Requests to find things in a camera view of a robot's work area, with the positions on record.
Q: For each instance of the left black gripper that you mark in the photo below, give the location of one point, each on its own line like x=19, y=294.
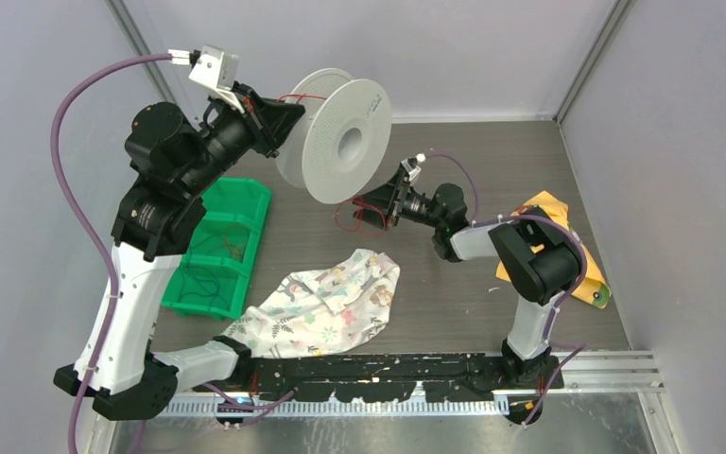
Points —
x=266, y=118

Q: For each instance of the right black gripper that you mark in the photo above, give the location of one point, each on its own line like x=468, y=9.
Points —
x=384, y=198

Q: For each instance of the grey plastic spool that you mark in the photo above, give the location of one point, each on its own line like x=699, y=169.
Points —
x=340, y=141

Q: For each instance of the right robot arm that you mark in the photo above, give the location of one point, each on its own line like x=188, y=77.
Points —
x=543, y=261

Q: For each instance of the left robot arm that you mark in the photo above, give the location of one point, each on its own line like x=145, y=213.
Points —
x=117, y=370

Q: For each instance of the green three-compartment bin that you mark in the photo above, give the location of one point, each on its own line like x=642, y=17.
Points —
x=214, y=275

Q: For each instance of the white patterned cloth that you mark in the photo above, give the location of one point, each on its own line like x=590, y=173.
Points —
x=321, y=312

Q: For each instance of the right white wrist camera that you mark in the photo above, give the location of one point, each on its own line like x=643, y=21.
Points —
x=412, y=166

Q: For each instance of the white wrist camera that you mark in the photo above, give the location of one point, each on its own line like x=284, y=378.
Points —
x=412, y=166
x=214, y=70

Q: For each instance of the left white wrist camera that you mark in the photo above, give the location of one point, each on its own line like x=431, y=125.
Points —
x=214, y=70

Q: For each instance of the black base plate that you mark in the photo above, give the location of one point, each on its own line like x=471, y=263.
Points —
x=462, y=377

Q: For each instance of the aluminium frame rail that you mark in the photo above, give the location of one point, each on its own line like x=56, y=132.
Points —
x=597, y=372

